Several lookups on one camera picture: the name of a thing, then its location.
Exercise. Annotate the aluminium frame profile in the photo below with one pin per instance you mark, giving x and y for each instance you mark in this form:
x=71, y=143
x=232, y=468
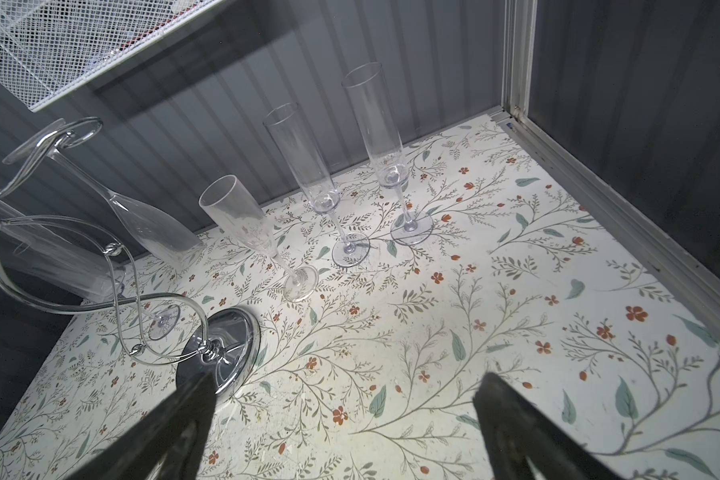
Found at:
x=694, y=285

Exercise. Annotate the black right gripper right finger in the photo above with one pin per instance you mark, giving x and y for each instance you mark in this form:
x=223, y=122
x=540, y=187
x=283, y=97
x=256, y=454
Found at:
x=520, y=439

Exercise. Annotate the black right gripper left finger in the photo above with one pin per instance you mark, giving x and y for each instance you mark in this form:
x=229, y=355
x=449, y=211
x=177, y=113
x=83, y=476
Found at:
x=170, y=440

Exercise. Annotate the clear wine glass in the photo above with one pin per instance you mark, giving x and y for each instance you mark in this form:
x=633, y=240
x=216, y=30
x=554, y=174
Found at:
x=155, y=230
x=288, y=128
x=234, y=209
x=369, y=99
x=28, y=245

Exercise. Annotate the white wire mesh basket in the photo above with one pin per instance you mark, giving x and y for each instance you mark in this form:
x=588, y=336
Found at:
x=51, y=48

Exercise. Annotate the chrome wine glass rack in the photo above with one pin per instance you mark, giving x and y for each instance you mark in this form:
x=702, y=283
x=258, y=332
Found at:
x=225, y=345

